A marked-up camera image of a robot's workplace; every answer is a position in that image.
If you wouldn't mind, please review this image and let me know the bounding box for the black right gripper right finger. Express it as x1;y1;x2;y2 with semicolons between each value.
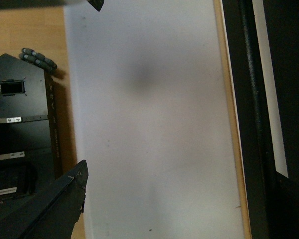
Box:
0;160;88;239

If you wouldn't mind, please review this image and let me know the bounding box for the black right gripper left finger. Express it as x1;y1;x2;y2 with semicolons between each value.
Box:
0;0;105;12

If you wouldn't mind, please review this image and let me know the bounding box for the grey ribbed cable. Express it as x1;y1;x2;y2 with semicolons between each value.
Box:
19;47;58;72

